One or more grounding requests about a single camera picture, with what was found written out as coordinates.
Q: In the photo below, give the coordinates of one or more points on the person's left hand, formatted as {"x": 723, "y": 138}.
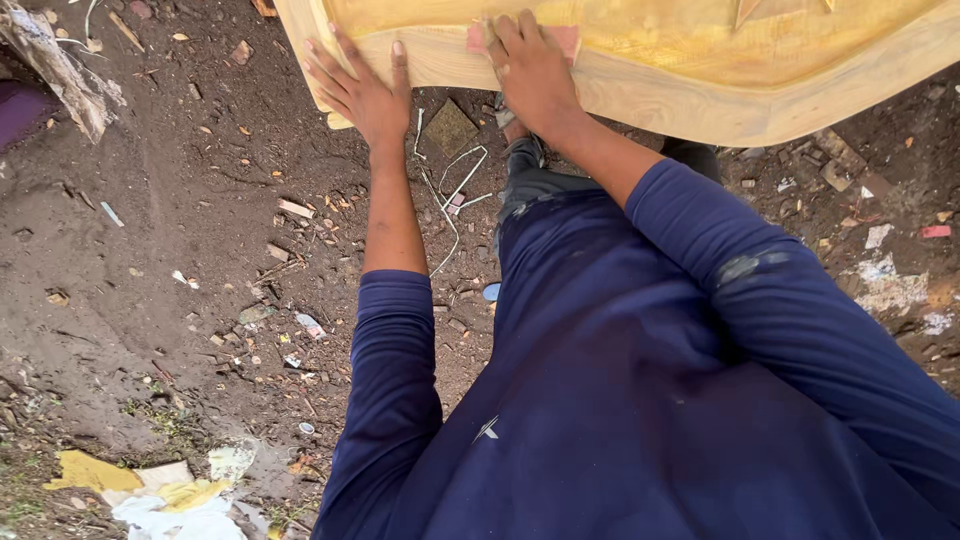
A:
{"x": 367, "y": 101}

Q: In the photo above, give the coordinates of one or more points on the person's right hand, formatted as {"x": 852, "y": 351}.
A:
{"x": 536, "y": 79}

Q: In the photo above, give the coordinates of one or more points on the person's right fingers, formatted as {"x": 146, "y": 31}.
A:
{"x": 514, "y": 34}

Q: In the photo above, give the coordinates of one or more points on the pink sandpaper sheet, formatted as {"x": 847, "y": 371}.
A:
{"x": 562, "y": 39}

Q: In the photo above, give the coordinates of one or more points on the carved light wooden panel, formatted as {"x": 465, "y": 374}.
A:
{"x": 675, "y": 67}

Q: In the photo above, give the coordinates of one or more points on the grey sandal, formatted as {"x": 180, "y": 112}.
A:
{"x": 511, "y": 124}

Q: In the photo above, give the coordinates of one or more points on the square brown stone tile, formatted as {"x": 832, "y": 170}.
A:
{"x": 450, "y": 127}

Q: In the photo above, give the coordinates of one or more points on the dark trousers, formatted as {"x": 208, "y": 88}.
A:
{"x": 536, "y": 180}

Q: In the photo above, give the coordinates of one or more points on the blue bottle cap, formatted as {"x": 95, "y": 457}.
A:
{"x": 491, "y": 292}

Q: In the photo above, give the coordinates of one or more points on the brown wood offcuts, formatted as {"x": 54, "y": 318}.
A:
{"x": 844, "y": 161}

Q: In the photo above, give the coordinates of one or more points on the navy long-sleeved shirt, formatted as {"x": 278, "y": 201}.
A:
{"x": 637, "y": 390}

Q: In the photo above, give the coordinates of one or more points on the torn white paper scraps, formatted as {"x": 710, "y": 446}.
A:
{"x": 889, "y": 285}

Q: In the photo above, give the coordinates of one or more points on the weathered wood log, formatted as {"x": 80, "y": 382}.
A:
{"x": 60, "y": 67}

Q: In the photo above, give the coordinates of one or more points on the red scrap piece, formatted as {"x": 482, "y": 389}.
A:
{"x": 935, "y": 232}

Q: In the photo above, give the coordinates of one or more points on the purple sheet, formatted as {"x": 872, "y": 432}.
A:
{"x": 19, "y": 112}

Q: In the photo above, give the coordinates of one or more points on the crumpled white plastic sheet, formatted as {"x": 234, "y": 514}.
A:
{"x": 180, "y": 521}

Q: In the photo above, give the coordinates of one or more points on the yellow paper scrap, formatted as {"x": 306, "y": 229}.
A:
{"x": 90, "y": 472}

